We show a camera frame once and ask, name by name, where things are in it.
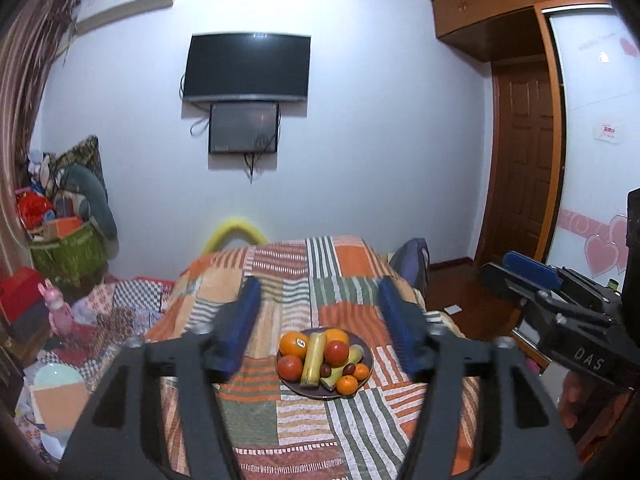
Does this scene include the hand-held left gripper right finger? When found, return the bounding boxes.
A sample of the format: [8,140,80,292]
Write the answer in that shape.
[376,276,585,480]

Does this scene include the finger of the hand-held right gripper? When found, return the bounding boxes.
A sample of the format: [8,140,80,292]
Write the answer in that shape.
[482,262,621,328]
[502,251,561,285]

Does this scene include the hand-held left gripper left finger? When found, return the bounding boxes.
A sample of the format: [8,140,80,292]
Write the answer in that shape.
[57,276,263,480]

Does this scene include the slim yellow banana piece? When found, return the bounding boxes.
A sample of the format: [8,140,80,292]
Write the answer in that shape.
[321,344,365,392]

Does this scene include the red apple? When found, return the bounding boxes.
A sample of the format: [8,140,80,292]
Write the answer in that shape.
[277,355,304,382]
[325,341,350,366]

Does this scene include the large yellow banana piece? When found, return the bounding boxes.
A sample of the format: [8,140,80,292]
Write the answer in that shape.
[301,332,329,389]

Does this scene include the purple plate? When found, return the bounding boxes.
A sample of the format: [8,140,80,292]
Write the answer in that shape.
[276,327,375,401]

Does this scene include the person's right hand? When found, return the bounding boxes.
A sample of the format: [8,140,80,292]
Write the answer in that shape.
[557,372,631,441]

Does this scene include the blue backpack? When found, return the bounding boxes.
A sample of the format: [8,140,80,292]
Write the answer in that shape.
[387,237,431,301]

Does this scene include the wooden door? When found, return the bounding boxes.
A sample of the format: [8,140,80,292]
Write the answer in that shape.
[475,57,557,267]

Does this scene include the checkered quilt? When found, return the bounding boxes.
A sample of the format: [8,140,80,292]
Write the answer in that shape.
[15,275,177,461]

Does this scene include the white wardrobe sliding door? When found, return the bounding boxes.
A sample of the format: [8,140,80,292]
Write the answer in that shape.
[545,7,640,283]

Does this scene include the patchwork cloth covered table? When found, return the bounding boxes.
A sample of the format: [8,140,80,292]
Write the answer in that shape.
[145,235,486,480]

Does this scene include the pink bunny toy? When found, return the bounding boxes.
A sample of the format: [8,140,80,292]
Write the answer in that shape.
[37,279,83,346]

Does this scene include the green storage box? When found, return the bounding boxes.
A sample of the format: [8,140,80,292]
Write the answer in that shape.
[27,220,108,291]

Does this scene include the grey plush toy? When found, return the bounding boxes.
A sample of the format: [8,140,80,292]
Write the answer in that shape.
[55,162,118,238]

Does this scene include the pastel colour-block board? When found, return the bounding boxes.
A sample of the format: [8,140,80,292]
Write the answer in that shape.
[30,364,94,437]

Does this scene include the small black monitor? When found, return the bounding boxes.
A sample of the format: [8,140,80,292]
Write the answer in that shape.
[208,101,281,156]

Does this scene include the orange box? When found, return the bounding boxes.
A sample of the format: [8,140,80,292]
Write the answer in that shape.
[42,216,83,241]

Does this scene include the dark box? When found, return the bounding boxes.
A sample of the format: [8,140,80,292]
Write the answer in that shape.
[7,305,51,343]

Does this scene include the red box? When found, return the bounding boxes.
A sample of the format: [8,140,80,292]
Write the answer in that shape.
[0,267,46,321]

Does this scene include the patterned cushion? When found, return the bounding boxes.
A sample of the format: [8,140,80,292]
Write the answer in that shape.
[52,135,108,196]

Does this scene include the red plastic bag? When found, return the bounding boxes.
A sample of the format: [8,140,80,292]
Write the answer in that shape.
[15,190,53,231]

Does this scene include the wooden overhead cabinet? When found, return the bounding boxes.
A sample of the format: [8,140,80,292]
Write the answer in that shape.
[430,0,623,63]

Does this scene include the striped curtain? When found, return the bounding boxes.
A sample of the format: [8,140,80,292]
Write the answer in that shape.
[0,0,81,271]

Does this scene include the white air conditioner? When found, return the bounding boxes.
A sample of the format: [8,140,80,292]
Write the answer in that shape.
[75,0,182,36]

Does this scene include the black monitor cable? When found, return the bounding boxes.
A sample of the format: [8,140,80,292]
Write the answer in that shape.
[242,152,263,183]

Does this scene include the black wall television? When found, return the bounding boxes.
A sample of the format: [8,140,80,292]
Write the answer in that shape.
[182,32,312,106]

